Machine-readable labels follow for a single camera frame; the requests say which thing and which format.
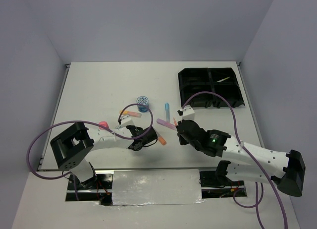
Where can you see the purple highlighter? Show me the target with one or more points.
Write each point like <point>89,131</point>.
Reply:
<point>166,124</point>

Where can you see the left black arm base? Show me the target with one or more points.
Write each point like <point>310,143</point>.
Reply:
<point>99,192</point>

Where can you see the silver foil-covered panel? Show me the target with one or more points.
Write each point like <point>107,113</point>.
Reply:
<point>156,187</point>

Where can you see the black four-compartment tray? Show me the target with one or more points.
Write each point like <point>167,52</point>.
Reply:
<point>194,80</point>

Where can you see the blue slime jar rear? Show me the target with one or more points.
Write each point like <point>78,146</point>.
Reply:
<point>143,103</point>

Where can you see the blue-capped clear highlighter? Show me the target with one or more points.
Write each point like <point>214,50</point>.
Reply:
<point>167,112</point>

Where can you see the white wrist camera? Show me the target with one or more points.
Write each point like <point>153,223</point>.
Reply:
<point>187,113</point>
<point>125,121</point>

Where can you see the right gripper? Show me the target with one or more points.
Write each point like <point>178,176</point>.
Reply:
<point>182,141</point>

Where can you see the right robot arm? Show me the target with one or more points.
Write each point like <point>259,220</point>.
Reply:
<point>244,161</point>

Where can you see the orange-capped pink highlighter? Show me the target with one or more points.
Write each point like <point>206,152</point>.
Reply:
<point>131,114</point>

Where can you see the orange-tipped grey highlighter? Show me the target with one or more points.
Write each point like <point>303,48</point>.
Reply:
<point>161,139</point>

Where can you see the pink-capped small bottle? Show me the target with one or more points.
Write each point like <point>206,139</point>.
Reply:
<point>103,125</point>

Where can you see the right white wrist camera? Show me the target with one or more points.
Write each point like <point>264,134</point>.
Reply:
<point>187,113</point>

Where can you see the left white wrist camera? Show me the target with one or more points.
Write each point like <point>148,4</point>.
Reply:
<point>125,121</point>

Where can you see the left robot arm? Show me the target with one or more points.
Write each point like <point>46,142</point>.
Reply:
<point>72,146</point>

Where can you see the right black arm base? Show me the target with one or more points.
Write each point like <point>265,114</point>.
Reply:
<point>216,184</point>

